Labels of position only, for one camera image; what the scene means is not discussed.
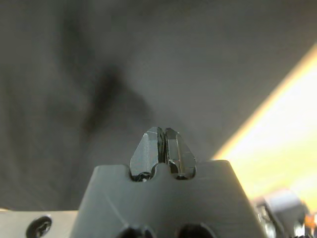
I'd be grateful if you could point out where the black Unitree polo shirt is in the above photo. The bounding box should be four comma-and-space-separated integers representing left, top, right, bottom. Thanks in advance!
0, 0, 317, 211

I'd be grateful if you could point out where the white mount block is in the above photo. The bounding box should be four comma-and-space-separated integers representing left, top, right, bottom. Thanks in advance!
255, 188, 310, 238

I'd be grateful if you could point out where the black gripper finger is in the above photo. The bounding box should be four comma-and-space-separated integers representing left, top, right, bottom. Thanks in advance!
129, 126, 166, 181
164, 127, 197, 180

